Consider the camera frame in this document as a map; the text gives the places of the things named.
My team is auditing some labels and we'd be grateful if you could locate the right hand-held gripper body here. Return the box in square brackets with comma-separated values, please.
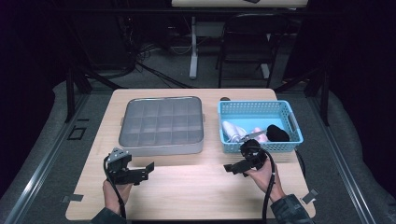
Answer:
[239, 130, 269, 171]

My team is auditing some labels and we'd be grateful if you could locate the person's right hand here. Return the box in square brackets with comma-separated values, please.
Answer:
[245, 158, 286, 203]

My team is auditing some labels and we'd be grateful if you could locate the white desk leg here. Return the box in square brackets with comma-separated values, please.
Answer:
[189, 16, 200, 80]

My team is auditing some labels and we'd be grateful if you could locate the metal floor rail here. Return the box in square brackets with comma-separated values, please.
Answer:
[306, 96, 379, 224]
[3, 92, 92, 224]

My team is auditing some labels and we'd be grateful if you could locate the right hand-held gripper cable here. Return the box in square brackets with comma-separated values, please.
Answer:
[261, 148, 276, 224]

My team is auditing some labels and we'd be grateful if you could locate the white compartment organizer box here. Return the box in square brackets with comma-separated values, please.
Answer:
[118, 95, 205, 157]

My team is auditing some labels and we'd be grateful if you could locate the black floor cable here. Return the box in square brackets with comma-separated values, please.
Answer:
[134, 60, 194, 90]

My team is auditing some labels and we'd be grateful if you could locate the grey tape strip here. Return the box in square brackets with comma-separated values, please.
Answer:
[300, 188, 320, 205]
[61, 193, 84, 203]

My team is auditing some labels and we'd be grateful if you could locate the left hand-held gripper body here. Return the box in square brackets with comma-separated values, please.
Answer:
[104, 147, 139, 186]

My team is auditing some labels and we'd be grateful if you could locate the blue plastic basket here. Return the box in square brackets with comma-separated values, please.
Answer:
[217, 99, 304, 154]

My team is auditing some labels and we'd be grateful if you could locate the black metal stand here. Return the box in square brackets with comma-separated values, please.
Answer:
[64, 65, 93, 123]
[275, 65, 332, 127]

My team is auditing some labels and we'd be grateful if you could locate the black sock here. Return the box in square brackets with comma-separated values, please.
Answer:
[265, 124, 290, 143]

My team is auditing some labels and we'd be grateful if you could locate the clear plastic box lid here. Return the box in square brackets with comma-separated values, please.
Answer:
[119, 96, 205, 148]

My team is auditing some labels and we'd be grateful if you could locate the black folding chair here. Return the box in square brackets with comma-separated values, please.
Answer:
[215, 12, 290, 89]

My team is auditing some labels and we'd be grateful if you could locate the person's left hand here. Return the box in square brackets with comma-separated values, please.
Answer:
[102, 179, 134, 217]

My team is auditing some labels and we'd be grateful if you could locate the left hand-held gripper cable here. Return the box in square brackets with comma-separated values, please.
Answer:
[103, 155, 127, 219]

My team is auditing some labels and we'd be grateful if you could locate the pink sock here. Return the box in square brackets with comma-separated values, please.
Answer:
[250, 126, 269, 144]

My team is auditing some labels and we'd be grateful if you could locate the hand-held gripper cable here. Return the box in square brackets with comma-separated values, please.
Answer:
[103, 155, 127, 219]
[261, 148, 276, 224]

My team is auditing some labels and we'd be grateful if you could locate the black square tape outline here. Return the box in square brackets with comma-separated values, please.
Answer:
[66, 125, 88, 141]

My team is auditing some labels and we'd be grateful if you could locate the white sock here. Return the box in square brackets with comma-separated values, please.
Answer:
[221, 120, 248, 144]

